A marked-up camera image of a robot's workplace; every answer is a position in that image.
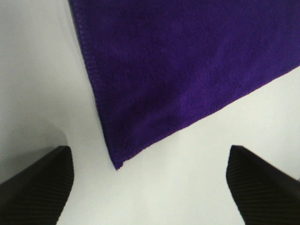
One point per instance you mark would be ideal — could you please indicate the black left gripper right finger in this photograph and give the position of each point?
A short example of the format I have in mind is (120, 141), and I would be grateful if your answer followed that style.
(264, 195)

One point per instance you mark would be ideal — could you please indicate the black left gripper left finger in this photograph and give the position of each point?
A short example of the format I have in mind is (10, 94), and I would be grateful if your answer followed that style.
(38, 194)

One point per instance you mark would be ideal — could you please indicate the purple microfiber towel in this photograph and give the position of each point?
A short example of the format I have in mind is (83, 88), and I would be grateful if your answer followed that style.
(158, 66)

